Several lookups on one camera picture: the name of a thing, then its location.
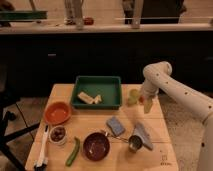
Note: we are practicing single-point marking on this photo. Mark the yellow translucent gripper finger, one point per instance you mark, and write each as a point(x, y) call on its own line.
point(148, 105)

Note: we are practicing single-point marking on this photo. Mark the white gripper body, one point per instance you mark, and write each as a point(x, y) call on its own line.
point(148, 90)

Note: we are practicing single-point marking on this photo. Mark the red apple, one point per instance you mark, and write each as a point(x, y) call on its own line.
point(141, 99)

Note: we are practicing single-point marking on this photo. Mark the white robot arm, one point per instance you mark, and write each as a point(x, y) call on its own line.
point(158, 76)

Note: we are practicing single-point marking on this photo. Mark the purple bowl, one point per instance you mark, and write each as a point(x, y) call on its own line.
point(96, 146)

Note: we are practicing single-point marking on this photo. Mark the orange bowl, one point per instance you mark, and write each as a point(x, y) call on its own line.
point(57, 113)

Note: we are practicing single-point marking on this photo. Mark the green cup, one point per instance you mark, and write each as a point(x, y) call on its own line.
point(133, 96)

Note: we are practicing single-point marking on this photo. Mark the grey blue cloth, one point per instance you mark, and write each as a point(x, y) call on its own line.
point(141, 133)

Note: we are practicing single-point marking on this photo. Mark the green plastic tray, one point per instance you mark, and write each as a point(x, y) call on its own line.
point(108, 87)

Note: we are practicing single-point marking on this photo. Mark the blue sponge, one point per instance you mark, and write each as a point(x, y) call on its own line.
point(115, 125)

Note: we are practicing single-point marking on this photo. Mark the metal measuring cup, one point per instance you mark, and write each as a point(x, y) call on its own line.
point(135, 143)

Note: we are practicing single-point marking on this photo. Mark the small white piece in tray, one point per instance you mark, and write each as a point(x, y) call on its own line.
point(97, 99)

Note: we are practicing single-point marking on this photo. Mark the beige block in tray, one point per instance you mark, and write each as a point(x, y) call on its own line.
point(85, 98)

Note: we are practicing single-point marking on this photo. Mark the green cucumber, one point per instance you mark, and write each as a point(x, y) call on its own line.
point(74, 153)

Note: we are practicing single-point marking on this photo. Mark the white cup with dark contents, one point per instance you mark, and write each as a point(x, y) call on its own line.
point(58, 135)

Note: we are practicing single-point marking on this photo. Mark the white dish brush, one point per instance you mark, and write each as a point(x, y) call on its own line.
point(41, 158)

